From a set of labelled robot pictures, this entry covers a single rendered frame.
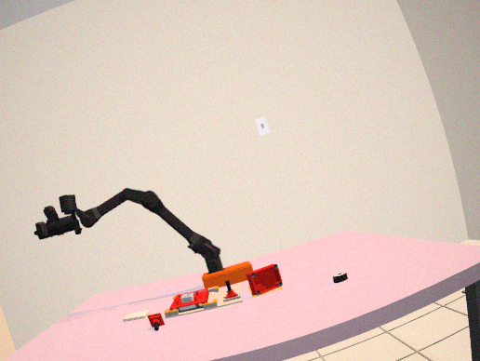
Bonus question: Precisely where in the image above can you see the black toy wheel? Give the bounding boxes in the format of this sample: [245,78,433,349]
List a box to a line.
[333,272,348,283]

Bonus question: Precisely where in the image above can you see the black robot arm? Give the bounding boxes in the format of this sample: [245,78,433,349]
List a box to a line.
[44,188,226,274]

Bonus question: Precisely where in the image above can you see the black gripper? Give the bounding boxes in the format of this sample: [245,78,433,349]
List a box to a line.
[34,218,66,240]

